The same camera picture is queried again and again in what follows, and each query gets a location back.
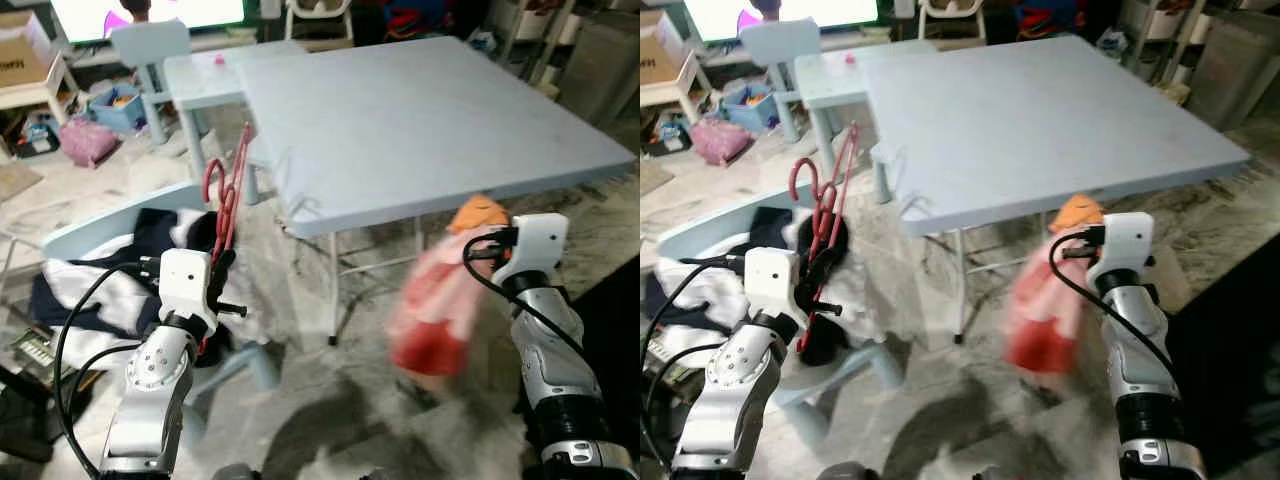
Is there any green electronic board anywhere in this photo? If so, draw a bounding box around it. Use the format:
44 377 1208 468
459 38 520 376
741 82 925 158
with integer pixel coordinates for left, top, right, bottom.
8 322 63 369
645 335 691 369

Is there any small light blue table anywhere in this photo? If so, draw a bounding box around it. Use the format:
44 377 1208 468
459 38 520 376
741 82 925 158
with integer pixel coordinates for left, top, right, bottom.
795 42 936 151
162 42 306 151

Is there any light blue stool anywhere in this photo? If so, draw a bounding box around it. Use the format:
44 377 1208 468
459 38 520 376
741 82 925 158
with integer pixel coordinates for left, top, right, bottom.
870 140 901 206
243 135 279 206

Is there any pink orange child garment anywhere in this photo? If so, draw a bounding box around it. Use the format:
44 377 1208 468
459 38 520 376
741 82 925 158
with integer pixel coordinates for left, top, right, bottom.
387 193 513 379
1003 193 1106 376

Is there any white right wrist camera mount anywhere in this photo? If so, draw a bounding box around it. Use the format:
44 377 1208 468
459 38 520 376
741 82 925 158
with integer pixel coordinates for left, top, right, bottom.
1085 212 1156 291
495 213 570 288

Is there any blue storage bin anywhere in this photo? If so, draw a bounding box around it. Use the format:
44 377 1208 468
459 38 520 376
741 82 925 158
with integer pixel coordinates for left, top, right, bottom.
87 85 148 134
720 82 781 133

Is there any cardboard box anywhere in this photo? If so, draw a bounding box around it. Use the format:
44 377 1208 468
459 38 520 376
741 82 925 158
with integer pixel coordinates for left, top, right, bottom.
0 10 53 91
640 10 686 86

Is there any plastic clothes hanger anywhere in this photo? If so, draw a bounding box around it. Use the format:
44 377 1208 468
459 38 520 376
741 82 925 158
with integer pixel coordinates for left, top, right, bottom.
200 122 254 356
788 122 861 353

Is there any white wire shelving unit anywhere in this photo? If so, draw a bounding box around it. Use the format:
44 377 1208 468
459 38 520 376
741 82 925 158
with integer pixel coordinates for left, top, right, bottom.
1118 0 1196 101
488 0 561 96

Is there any small light blue chair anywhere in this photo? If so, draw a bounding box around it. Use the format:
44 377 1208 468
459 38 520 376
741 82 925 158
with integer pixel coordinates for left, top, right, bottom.
110 19 193 146
740 19 823 146

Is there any white low shelf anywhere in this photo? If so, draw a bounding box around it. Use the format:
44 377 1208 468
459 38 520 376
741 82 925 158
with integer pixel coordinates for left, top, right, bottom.
640 55 713 136
0 55 81 129

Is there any light blue curved-back chair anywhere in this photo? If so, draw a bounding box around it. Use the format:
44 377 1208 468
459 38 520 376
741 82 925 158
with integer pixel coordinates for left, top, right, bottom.
655 180 906 441
42 180 283 421

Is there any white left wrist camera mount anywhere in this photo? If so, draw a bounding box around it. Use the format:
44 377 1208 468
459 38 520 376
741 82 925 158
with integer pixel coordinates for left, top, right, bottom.
742 245 809 336
157 247 223 336

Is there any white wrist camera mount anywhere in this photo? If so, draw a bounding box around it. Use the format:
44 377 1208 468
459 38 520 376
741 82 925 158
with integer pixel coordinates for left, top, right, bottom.
742 245 809 336
1085 212 1156 291
157 247 223 336
495 213 570 288

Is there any navy garment with white print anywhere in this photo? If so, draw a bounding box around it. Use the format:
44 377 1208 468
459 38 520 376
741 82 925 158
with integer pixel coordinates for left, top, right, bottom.
795 212 853 367
195 208 249 369

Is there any white high chair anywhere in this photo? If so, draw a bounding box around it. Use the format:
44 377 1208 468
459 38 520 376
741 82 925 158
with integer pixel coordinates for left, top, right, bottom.
284 0 355 53
918 0 988 51

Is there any television screen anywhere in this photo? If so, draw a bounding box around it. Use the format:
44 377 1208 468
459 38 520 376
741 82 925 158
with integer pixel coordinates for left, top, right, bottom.
683 0 881 43
50 0 247 45

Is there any pink fabric bag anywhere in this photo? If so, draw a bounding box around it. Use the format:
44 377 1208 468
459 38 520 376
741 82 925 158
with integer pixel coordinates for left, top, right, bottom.
690 117 753 168
58 116 121 169

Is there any large light blue table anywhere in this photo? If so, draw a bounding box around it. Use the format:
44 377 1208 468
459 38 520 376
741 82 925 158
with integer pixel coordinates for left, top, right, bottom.
862 36 1253 346
233 36 639 346

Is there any grey storage cabinet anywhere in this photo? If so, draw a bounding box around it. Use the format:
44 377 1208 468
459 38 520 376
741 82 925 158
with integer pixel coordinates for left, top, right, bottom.
1185 8 1280 131
553 8 641 126

